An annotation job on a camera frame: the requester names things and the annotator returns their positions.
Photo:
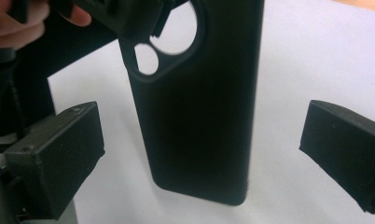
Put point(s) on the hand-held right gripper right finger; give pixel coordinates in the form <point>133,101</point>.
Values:
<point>347,149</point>

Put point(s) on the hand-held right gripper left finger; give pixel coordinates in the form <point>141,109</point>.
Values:
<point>55,155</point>

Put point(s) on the black phone case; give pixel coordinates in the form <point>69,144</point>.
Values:
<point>201,124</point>

